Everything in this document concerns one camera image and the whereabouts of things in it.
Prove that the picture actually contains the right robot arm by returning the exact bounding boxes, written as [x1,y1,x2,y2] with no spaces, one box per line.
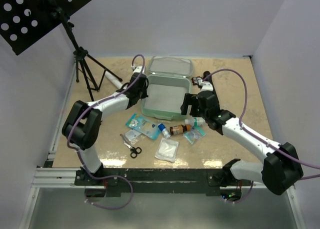
[180,90,304,195]

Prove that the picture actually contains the brown medicine bottle orange cap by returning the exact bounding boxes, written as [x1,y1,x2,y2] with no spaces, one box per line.
[169,124,192,136]

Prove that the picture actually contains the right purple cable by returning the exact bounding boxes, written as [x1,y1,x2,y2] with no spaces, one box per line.
[201,68,320,205]

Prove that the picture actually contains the small clear plaster bag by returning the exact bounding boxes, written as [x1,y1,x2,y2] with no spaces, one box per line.
[124,129,146,145]

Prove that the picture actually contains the black base frame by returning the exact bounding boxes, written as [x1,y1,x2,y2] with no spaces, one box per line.
[74,168,251,197]

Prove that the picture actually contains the purple cable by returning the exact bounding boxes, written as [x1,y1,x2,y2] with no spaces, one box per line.
[66,54,146,210]
[201,68,320,205]

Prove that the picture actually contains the black microphone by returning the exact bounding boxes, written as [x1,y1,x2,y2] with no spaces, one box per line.
[202,70,215,90]

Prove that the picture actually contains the white microphone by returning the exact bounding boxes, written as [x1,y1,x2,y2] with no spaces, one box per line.
[104,71,123,89]

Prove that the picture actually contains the blue plaster packet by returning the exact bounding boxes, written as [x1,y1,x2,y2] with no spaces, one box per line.
[125,113,161,140]

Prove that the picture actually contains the black perforated music stand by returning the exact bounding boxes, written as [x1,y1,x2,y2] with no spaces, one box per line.
[0,0,123,97]

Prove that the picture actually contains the blue label bandage roll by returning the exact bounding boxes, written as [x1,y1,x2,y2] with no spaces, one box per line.
[157,123,171,139]

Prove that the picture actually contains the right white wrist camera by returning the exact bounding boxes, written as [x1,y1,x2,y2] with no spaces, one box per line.
[199,81,214,92]

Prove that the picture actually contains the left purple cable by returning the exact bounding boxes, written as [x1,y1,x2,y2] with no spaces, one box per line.
[66,54,146,210]

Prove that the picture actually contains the clear bottle green label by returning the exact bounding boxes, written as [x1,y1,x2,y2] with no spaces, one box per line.
[184,117,206,127]

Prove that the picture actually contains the red owl toy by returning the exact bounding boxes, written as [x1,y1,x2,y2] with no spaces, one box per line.
[191,76,203,88]

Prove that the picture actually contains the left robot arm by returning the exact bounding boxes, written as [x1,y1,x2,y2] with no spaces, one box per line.
[61,72,148,185]

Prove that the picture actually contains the teal cotton swab bag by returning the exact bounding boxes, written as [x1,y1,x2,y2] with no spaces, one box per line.
[183,126,206,145]

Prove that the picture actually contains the mint green medicine case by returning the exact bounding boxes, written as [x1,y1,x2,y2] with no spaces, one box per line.
[141,56,193,121]

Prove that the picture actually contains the white gauze pad packet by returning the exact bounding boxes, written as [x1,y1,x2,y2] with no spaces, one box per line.
[155,138,179,163]

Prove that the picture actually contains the black handled scissors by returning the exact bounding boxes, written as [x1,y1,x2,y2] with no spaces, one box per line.
[120,134,142,159]

